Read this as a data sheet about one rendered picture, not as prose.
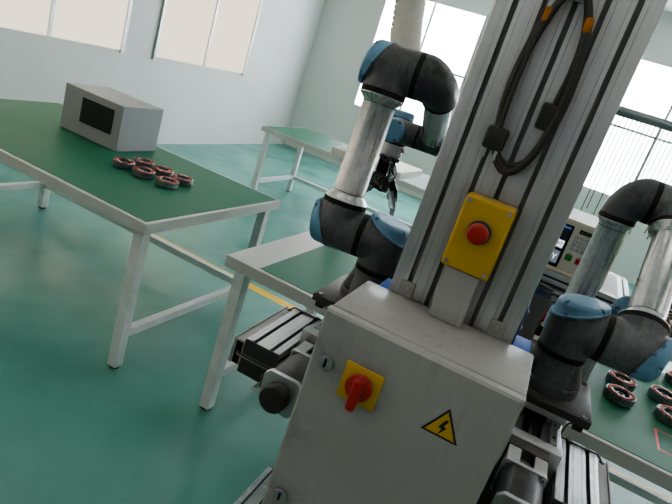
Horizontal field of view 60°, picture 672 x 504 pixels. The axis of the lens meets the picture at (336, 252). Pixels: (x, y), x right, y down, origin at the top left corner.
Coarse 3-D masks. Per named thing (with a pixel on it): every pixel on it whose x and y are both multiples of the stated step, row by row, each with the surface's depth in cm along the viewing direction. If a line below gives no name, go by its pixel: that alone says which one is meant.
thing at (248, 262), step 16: (288, 240) 273; (304, 240) 280; (240, 256) 236; (256, 256) 241; (272, 256) 247; (288, 256) 253; (240, 272) 232; (256, 272) 228; (272, 288) 227; (288, 288) 223; (304, 304) 222; (576, 432) 186; (592, 448) 185; (608, 448) 183; (624, 464) 182; (640, 464) 180; (656, 480) 178
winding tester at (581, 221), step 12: (576, 216) 225; (588, 216) 236; (576, 228) 212; (588, 228) 211; (576, 240) 213; (588, 240) 211; (624, 240) 206; (564, 252) 216; (576, 252) 214; (552, 264) 218; (564, 264) 216; (576, 264) 214; (612, 264) 209; (600, 288) 212
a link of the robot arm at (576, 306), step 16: (560, 304) 134; (576, 304) 131; (592, 304) 132; (560, 320) 133; (576, 320) 130; (592, 320) 130; (608, 320) 130; (544, 336) 137; (560, 336) 133; (576, 336) 131; (592, 336) 130; (608, 336) 129; (560, 352) 133; (576, 352) 132; (592, 352) 131
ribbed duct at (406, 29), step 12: (396, 0) 299; (408, 0) 294; (420, 0) 295; (396, 12) 298; (408, 12) 294; (420, 12) 296; (396, 24) 297; (408, 24) 294; (420, 24) 296; (396, 36) 296; (408, 36) 293; (420, 36) 298; (420, 48) 299
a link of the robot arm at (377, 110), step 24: (384, 48) 139; (408, 48) 140; (360, 72) 143; (384, 72) 139; (408, 72) 138; (384, 96) 140; (408, 96) 143; (360, 120) 145; (384, 120) 144; (360, 144) 145; (360, 168) 146; (336, 192) 148; (360, 192) 148; (312, 216) 149; (336, 216) 147; (360, 216) 148; (336, 240) 148
